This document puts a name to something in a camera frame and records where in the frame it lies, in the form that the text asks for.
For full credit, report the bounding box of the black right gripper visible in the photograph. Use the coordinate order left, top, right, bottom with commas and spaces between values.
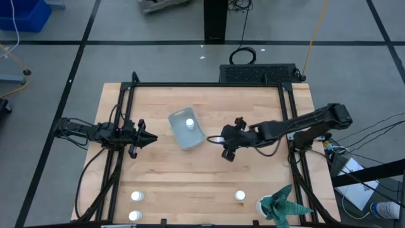
206, 117, 259, 163

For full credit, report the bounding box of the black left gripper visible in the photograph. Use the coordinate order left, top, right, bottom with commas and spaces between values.
119, 118, 159, 160

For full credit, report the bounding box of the grey plastic basket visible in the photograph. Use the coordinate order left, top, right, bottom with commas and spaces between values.
167, 106, 207, 151

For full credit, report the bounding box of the black vented computer case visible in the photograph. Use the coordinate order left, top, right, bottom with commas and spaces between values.
218, 63, 301, 84

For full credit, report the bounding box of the green artificial plant white pot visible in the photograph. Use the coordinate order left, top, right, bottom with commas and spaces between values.
255, 184, 315, 228

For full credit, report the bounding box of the power strip with plugs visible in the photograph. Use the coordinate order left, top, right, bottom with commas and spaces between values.
321, 140, 342, 156

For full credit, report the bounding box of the grey wooden pallet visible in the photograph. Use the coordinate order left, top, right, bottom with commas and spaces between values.
137, 0, 192, 15

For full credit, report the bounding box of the white paper sheet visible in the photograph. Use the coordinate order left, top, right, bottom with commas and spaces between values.
334, 156, 380, 212

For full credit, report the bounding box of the blue-grey table foot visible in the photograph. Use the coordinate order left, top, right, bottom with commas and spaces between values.
0, 73, 28, 86

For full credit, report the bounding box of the black metal bar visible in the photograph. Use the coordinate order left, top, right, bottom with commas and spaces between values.
330, 158, 405, 188

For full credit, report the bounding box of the blue plastic bin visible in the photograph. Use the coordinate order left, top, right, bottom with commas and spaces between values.
0, 0, 53, 33

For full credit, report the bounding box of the white labelled bottle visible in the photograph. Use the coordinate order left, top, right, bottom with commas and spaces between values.
370, 201, 401, 220

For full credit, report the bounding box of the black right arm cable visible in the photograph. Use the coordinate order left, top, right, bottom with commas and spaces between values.
252, 138, 283, 158

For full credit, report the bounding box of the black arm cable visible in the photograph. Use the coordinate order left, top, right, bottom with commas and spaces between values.
252, 138, 283, 158
73, 146, 108, 220

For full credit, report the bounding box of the black aluminium table frame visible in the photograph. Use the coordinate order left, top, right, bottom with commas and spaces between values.
75, 71, 341, 224

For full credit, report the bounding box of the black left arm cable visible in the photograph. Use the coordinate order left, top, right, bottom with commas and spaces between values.
73, 146, 108, 220

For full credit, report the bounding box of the black coiled cable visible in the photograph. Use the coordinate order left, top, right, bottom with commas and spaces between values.
228, 0, 258, 66

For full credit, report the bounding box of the black upright post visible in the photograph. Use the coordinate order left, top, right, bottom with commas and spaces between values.
203, 0, 229, 44

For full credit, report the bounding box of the long yellow cable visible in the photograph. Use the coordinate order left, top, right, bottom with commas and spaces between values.
301, 0, 330, 80

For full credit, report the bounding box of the yellow floor cable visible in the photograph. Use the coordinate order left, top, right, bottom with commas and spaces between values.
0, 43, 30, 99

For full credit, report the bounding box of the black floor cable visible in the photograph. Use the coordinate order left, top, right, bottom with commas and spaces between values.
335, 111, 405, 143

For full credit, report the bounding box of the white cable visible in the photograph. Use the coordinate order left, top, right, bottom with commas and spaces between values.
0, 0, 21, 60

